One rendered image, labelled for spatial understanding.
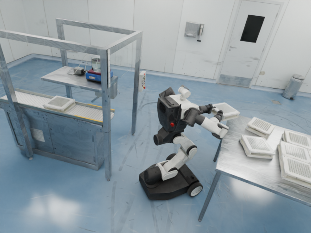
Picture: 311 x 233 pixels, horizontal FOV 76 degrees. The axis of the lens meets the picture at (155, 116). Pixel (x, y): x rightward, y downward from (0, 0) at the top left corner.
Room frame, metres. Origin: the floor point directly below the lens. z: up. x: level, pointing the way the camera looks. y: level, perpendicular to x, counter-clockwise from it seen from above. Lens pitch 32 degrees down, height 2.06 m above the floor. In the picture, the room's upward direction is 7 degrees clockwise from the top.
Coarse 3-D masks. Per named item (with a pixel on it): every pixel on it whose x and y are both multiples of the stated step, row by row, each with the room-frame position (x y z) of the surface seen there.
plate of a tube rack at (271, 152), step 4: (244, 136) 1.67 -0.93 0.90; (248, 136) 1.68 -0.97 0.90; (252, 136) 1.69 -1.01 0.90; (244, 140) 1.60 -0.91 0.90; (264, 140) 1.65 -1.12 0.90; (248, 144) 1.54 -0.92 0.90; (268, 144) 1.59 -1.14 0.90; (248, 148) 1.48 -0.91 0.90; (252, 152) 1.45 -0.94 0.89; (256, 152) 1.45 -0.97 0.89; (260, 152) 1.45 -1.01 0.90; (264, 152) 1.45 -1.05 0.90; (268, 152) 1.46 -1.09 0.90; (272, 152) 1.47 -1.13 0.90
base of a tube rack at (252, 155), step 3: (240, 138) 1.69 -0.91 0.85; (240, 141) 1.66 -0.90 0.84; (243, 144) 1.59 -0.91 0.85; (243, 147) 1.56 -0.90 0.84; (246, 147) 1.55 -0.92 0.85; (246, 150) 1.51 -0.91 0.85; (246, 153) 1.47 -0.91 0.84; (252, 153) 1.47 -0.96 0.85; (255, 153) 1.47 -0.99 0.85; (258, 153) 1.48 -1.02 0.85; (249, 156) 1.45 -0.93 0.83; (252, 156) 1.45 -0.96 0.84; (255, 156) 1.45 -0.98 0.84; (258, 156) 1.45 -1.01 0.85; (261, 156) 1.45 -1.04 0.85; (264, 156) 1.45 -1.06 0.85; (267, 156) 1.46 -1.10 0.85
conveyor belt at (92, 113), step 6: (18, 96) 2.04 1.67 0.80; (24, 96) 2.06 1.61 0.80; (30, 96) 2.08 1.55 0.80; (36, 96) 2.10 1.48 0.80; (24, 102) 1.93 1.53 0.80; (30, 102) 1.94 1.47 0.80; (36, 102) 1.96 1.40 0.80; (42, 102) 1.98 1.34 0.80; (72, 108) 1.93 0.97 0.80; (78, 108) 1.95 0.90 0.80; (84, 108) 1.96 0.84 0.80; (90, 108) 1.98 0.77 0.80; (72, 114) 1.81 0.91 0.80; (78, 114) 1.82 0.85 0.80; (84, 114) 1.84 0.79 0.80; (90, 114) 1.86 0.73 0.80; (96, 114) 1.87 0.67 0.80; (102, 114) 1.89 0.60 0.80; (102, 120) 1.77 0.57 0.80
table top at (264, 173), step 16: (240, 128) 1.93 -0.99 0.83; (224, 144) 1.59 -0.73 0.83; (240, 144) 1.62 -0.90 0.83; (272, 144) 1.69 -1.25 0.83; (224, 160) 1.35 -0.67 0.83; (240, 160) 1.38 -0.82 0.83; (256, 160) 1.41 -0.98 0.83; (272, 160) 1.44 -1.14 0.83; (240, 176) 1.19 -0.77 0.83; (256, 176) 1.21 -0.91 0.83; (272, 176) 1.23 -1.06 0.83; (272, 192) 1.09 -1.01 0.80; (288, 192) 1.08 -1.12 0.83; (304, 192) 1.10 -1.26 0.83
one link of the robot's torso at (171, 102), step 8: (168, 96) 1.71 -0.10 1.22; (176, 96) 1.73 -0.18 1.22; (160, 104) 1.61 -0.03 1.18; (168, 104) 1.55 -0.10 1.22; (176, 104) 1.56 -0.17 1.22; (184, 104) 1.58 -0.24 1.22; (192, 104) 1.61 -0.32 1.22; (160, 112) 1.60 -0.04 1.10; (168, 112) 1.49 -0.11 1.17; (176, 112) 1.54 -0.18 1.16; (184, 112) 1.53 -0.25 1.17; (160, 120) 1.64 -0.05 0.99; (168, 120) 1.50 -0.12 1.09; (176, 120) 1.51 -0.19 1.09; (168, 128) 1.51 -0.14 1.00; (176, 128) 1.55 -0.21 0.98; (184, 128) 1.60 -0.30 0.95
